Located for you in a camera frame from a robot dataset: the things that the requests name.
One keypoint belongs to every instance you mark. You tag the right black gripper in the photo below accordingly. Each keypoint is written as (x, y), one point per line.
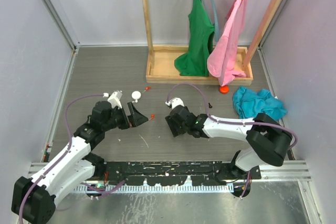
(172, 124)

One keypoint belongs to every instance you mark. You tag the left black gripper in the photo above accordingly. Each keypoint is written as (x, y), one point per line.
(139, 118)

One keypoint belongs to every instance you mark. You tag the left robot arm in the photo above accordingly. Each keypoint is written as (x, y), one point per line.
(35, 199)

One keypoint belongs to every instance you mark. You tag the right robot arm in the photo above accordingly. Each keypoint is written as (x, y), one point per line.
(268, 141)

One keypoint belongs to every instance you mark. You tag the white earbud case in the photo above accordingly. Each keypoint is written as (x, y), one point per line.
(136, 95)

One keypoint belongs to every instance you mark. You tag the wooden clothes rack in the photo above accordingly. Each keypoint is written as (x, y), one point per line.
(160, 66)

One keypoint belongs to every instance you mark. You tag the green shirt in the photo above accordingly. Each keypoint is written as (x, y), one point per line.
(194, 61)

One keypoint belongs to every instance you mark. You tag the teal cloth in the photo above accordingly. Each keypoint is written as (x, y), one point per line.
(248, 103)

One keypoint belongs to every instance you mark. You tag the pink shirt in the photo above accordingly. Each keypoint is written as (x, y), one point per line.
(221, 62)

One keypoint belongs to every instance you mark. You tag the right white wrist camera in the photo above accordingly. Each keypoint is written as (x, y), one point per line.
(174, 102)

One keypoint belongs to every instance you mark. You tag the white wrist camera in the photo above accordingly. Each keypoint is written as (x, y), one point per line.
(174, 102)
(114, 99)

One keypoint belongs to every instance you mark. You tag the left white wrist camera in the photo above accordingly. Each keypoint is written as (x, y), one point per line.
(114, 99)

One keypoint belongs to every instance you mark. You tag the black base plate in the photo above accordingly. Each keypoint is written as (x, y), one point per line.
(207, 173)

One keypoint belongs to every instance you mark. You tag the white slotted cable duct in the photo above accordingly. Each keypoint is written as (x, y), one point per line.
(186, 188)

